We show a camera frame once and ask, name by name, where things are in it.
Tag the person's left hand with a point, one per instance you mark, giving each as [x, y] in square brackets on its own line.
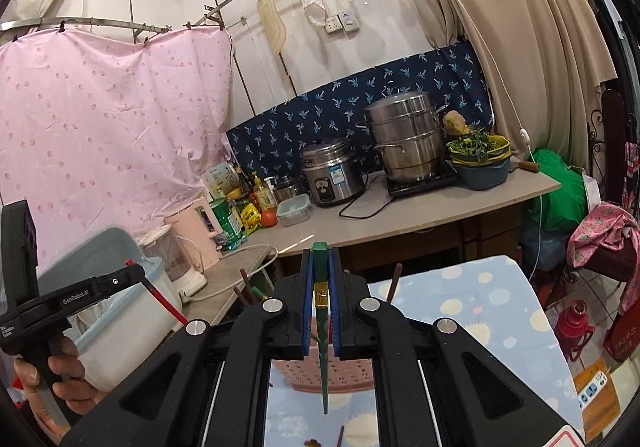
[70, 367]

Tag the pink electric kettle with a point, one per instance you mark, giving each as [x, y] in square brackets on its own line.
[195, 232]

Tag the dark wooden chair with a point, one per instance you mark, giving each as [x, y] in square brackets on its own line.
[612, 127]

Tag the pink dotted cloth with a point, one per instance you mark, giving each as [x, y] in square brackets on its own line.
[100, 127]

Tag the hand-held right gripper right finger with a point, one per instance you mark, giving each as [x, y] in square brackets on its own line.
[336, 307]

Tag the red box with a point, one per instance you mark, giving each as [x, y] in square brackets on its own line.
[622, 327]

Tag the leafy green vegetables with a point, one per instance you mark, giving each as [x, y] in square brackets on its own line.
[475, 144]

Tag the silver rice cooker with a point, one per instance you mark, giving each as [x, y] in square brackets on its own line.
[332, 174]

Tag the pink perforated utensil basket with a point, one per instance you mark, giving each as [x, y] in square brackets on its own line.
[300, 377]

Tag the red tomato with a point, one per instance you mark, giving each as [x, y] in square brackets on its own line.
[269, 217]

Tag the dark red chopstick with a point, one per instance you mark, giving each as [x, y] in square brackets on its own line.
[249, 292]
[395, 282]
[243, 282]

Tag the yellow snack packet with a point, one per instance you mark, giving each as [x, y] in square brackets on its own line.
[250, 217]

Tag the pink floral cloth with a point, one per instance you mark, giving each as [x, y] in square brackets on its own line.
[600, 232]

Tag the red gas canister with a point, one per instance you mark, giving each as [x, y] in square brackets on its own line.
[575, 327]

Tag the blue planet print tablecloth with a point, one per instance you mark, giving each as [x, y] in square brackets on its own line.
[475, 307]

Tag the yellow oil bottle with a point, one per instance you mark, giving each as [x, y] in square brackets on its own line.
[263, 194]

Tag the stainless steel steamer pot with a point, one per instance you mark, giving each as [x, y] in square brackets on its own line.
[405, 137]

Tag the brown ginger root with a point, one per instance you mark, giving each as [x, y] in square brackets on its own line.
[454, 122]

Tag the dark sauce bottle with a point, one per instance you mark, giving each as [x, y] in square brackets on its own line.
[243, 179]

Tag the beige curtain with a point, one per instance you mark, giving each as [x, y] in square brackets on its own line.
[525, 27]

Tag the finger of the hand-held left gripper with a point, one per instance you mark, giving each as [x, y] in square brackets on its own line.
[127, 273]

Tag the white power strip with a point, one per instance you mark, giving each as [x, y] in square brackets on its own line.
[592, 387]

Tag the white blender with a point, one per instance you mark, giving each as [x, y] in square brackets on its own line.
[167, 257]

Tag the small pot with lid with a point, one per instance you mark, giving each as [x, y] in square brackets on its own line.
[287, 184]

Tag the navy floral cloth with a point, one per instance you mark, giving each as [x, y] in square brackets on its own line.
[350, 97]

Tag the green plastic bag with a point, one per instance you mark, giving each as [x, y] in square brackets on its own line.
[555, 197]

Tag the green tin can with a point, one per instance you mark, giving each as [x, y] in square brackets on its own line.
[227, 223]

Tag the yellow basin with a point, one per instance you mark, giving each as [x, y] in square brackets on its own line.
[502, 149]

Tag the white ribbed plastic tub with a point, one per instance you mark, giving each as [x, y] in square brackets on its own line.
[120, 327]

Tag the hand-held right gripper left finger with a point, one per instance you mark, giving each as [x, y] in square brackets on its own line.
[307, 307]

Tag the gold flower spoon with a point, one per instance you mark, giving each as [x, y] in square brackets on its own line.
[314, 442]

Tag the black induction cooker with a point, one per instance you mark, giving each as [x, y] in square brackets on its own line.
[425, 184]

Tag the clear food container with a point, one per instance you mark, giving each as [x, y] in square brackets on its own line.
[293, 211]

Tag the white wall socket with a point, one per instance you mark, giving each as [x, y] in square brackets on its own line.
[342, 22]

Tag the beige hanging cutting board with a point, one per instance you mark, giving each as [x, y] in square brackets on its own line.
[272, 24]

